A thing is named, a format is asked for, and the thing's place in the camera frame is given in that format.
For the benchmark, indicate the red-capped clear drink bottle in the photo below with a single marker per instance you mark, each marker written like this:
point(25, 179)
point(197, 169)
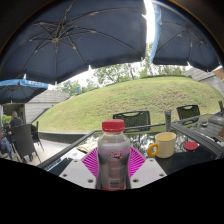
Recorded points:
point(113, 156)

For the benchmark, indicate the blue umbrella with light trim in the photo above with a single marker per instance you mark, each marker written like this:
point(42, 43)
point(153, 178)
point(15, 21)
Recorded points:
point(18, 90)

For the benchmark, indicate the dark wicker chair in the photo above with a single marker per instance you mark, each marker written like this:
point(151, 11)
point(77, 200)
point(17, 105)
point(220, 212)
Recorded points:
point(24, 140)

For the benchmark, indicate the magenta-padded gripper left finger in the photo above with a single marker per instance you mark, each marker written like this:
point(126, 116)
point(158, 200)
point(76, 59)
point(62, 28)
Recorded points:
point(77, 175)

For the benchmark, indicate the large blue patio umbrella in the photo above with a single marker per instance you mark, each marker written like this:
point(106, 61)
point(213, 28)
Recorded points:
point(183, 36)
point(76, 36)

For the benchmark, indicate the glass ashtray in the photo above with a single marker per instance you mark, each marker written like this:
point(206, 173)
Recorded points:
point(204, 123)

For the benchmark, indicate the person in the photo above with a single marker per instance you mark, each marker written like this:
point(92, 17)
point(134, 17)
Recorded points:
point(15, 120)

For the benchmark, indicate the yellow snack packet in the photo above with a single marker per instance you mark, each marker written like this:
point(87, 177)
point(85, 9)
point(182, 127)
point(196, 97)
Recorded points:
point(88, 147)

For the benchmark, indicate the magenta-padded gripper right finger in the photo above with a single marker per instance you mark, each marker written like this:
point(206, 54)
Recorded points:
point(148, 174)

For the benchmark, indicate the flat round red coaster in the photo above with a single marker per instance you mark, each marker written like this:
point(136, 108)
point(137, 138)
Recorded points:
point(191, 145)

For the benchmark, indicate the dark mesh-back patio chair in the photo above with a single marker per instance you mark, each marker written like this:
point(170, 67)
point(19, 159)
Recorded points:
point(132, 119)
point(188, 111)

